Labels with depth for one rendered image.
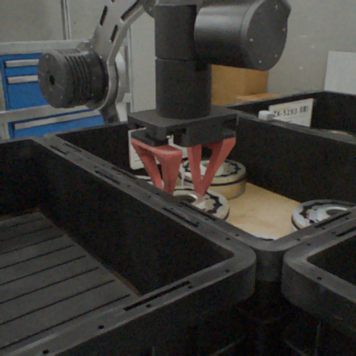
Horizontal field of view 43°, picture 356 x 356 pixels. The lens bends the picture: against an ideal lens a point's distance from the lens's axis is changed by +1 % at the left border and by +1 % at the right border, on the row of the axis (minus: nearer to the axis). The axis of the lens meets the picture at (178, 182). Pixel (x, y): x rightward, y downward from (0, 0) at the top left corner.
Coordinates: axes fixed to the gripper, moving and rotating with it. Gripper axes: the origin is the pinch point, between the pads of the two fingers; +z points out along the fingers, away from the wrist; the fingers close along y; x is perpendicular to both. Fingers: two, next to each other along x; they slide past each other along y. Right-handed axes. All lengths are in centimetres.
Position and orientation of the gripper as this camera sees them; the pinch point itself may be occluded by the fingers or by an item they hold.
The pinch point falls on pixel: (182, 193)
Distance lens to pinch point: 50.3
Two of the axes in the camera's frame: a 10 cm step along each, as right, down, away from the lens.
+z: 0.0, 9.3, 3.8
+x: -6.0, -3.0, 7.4
